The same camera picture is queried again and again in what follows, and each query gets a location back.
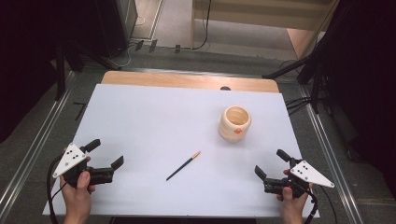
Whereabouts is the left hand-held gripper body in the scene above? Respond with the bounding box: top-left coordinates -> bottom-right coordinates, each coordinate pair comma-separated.
51,142 -> 116,189

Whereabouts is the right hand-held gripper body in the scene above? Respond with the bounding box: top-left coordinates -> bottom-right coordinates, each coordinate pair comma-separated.
262,158 -> 336,200

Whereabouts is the cream ringed ceramic holder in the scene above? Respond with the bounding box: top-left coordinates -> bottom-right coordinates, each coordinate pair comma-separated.
218,105 -> 252,144

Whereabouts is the person's right hand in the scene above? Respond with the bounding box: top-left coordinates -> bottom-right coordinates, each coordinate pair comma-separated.
276,169 -> 314,217

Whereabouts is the person's left hand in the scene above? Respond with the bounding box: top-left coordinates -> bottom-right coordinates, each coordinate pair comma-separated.
59,155 -> 97,217

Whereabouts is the white board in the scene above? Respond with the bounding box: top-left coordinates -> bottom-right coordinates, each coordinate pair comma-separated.
42,83 -> 320,218

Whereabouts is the black metal stand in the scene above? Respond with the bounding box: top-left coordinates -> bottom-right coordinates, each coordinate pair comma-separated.
261,46 -> 332,115
53,38 -> 123,102

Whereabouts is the black curtain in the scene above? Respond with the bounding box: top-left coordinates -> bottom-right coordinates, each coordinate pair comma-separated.
320,0 -> 396,191
0,0 -> 98,145

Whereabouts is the black cabinet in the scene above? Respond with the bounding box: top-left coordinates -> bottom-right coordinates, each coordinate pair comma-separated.
92,0 -> 138,59

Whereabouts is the light wooden shelf unit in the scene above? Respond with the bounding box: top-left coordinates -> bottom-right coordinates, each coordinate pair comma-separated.
191,0 -> 341,60

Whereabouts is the metal floor rail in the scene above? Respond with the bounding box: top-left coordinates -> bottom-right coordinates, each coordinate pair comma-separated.
298,85 -> 366,224
0,70 -> 77,213

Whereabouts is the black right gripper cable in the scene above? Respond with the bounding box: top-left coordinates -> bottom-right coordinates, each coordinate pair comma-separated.
303,187 -> 319,224

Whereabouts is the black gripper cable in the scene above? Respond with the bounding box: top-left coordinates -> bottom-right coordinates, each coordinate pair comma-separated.
46,154 -> 68,224
303,187 -> 319,224

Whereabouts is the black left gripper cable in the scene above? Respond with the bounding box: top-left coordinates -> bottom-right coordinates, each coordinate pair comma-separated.
46,154 -> 68,224

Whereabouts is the bundle of black floor cables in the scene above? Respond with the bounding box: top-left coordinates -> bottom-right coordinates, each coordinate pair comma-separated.
284,96 -> 313,117

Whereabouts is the white floor cable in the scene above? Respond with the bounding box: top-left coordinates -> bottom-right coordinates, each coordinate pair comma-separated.
114,14 -> 148,68

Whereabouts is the black hanging cable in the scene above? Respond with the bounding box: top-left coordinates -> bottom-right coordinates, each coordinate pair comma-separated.
192,0 -> 213,50

